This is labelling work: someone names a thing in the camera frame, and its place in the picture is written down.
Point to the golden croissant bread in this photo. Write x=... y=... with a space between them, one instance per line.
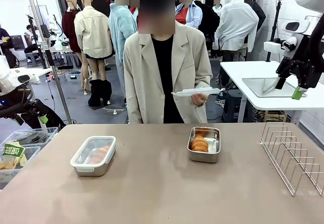
x=100 y=154
x=200 y=145

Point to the green and yellow snack bag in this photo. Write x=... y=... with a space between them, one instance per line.
x=14 y=150

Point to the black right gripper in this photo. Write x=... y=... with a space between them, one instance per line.
x=303 y=72

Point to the person's left forearm beige sleeve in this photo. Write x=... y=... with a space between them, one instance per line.
x=203 y=85

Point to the person in beige coat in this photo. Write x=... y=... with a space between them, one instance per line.
x=146 y=82

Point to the mannequin in cream jacket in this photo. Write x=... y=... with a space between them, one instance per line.
x=92 y=32

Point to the black tripod pole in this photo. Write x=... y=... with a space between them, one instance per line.
x=279 y=19

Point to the black computer monitor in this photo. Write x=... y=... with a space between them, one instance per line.
x=18 y=42

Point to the figure in blue shirt red top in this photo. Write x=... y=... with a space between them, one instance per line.
x=195 y=14

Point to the clear plastic storage bin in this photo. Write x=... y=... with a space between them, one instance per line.
x=33 y=153
x=48 y=131

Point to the clear plastic snap-lock lid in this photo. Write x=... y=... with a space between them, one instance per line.
x=76 y=162
x=192 y=92

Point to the mannequin in black coat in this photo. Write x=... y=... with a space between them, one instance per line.
x=210 y=26

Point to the rectangular steel food container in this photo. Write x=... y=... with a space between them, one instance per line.
x=92 y=171
x=201 y=155

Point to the white box on stand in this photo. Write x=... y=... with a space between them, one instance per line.
x=272 y=46

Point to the white table with white legs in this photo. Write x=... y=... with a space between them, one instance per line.
x=235 y=69

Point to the seated person in dark clothes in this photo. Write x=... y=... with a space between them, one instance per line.
x=31 y=44

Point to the mannequin in dark red sweater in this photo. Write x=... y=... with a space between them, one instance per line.
x=69 y=24

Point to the mannequin in light blue jacket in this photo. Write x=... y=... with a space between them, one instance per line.
x=121 y=26

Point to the silver metal stand pole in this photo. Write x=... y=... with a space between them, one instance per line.
x=57 y=82

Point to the person's right forearm beige sleeve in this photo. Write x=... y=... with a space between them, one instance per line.
x=132 y=105

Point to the black fuzzy boot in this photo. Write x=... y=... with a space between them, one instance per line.
x=106 y=90
x=95 y=95

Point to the silver metal tongs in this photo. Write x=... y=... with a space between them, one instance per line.
x=269 y=87

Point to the mannequin in white jacket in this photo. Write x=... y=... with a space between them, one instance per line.
x=235 y=21

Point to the mannequin in black dress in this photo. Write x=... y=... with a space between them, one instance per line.
x=259 y=11

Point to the person's left hand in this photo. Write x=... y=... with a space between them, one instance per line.
x=198 y=100

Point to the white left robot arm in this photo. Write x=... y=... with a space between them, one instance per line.
x=12 y=80

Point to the white desk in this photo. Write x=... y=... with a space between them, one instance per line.
x=38 y=72

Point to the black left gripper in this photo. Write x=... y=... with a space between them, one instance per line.
x=30 y=107

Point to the grey plastic stool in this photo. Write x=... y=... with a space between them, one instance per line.
x=31 y=57

